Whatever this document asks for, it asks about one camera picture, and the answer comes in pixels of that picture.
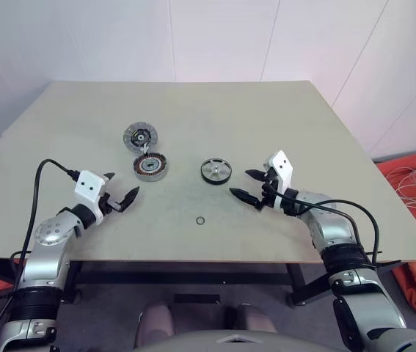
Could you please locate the dark brown rounded shape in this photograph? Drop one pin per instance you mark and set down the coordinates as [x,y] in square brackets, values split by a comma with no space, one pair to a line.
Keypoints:
[255,317]
[154,322]

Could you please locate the black silver pulley wheel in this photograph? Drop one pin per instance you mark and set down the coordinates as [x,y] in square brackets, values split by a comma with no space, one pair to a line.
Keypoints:
[215,169]

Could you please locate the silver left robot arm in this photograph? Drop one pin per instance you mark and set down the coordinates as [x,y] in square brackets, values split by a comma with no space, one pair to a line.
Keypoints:
[46,234]

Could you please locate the black metal table frame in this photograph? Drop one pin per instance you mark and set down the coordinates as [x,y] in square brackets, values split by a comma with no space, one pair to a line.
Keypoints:
[185,277]

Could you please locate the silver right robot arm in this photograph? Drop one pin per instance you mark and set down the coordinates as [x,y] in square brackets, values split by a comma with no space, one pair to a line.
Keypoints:
[332,227]

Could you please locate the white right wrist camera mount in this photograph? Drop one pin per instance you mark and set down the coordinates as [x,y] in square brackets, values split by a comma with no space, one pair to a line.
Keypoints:
[282,166]

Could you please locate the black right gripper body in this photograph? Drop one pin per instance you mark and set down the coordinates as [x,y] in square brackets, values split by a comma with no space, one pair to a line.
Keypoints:
[268,190]

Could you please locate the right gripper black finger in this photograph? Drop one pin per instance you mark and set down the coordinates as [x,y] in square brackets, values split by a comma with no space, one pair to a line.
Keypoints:
[242,194]
[254,174]

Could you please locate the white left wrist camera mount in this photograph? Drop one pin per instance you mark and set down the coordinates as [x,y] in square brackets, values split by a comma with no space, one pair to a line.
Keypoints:
[90,187]

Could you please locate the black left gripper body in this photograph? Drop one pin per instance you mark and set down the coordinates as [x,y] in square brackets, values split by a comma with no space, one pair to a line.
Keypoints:
[105,205]

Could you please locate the silver motor stator housing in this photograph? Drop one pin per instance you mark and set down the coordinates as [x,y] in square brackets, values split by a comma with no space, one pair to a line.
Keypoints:
[150,165]

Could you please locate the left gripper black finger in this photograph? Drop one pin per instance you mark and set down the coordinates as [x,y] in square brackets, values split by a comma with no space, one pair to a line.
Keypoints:
[109,176]
[130,196]

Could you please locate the grey robot torso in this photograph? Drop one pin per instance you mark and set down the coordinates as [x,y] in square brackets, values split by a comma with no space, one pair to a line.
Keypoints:
[193,344]

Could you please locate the round grey motor end cover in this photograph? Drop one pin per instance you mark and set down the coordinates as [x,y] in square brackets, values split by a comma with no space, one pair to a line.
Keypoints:
[134,137]

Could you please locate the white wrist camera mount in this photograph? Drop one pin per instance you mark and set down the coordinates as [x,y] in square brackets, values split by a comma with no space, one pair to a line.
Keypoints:
[282,166]
[90,187]

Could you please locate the black floor plate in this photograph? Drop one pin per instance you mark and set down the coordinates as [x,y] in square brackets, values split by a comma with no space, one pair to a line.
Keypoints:
[196,298]

